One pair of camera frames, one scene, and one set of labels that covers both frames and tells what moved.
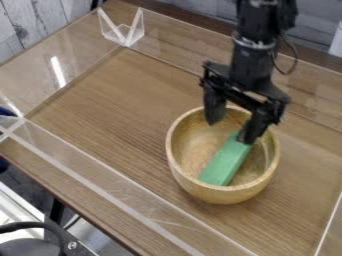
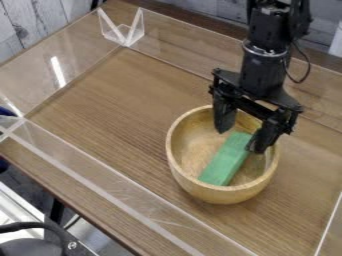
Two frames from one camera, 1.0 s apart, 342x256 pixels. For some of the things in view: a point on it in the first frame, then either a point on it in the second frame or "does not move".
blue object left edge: [5, 112] does not move
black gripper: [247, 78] -> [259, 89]
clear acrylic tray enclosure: [128, 111] does not move
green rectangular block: [222, 166] does not move
